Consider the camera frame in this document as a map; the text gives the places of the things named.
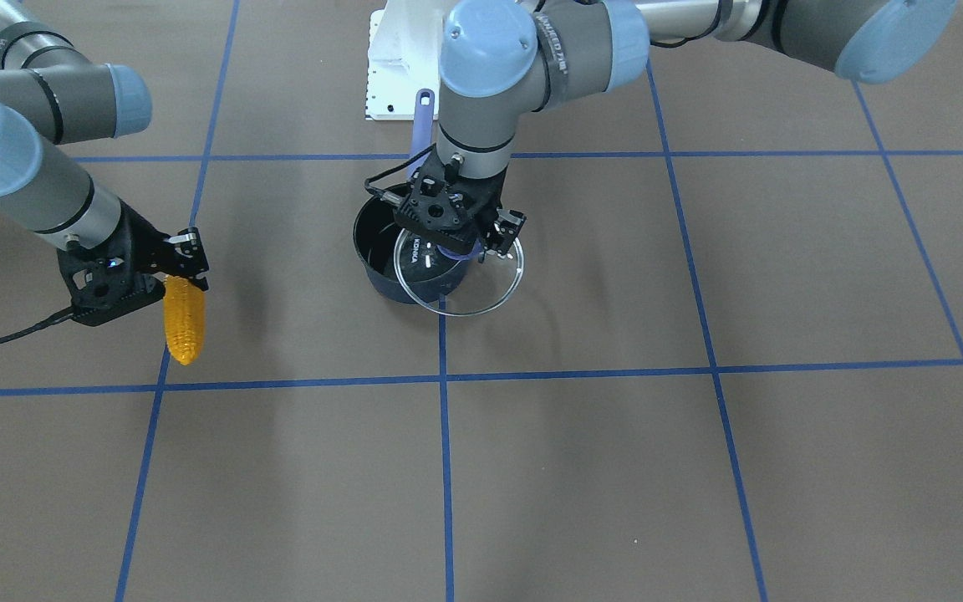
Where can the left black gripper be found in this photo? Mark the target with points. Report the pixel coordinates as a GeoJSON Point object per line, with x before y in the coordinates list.
{"type": "Point", "coordinates": [488, 203]}

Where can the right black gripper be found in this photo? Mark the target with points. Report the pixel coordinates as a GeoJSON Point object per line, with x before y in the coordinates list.
{"type": "Point", "coordinates": [135, 237]}

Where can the yellow toy corn cob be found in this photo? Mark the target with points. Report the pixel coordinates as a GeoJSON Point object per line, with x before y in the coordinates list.
{"type": "Point", "coordinates": [184, 318]}

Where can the glass pot lid blue knob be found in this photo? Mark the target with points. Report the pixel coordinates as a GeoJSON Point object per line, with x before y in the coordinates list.
{"type": "Point", "coordinates": [492, 280]}

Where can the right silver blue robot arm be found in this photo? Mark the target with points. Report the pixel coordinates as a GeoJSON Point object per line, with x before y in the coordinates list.
{"type": "Point", "coordinates": [52, 95]}

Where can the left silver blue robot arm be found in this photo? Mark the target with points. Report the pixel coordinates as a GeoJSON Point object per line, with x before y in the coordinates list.
{"type": "Point", "coordinates": [499, 60]}

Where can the dark blue saucepan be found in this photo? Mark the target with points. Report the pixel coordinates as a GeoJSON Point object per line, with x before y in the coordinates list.
{"type": "Point", "coordinates": [389, 242]}

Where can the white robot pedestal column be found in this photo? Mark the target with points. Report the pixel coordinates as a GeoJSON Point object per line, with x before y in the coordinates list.
{"type": "Point", "coordinates": [404, 46]}

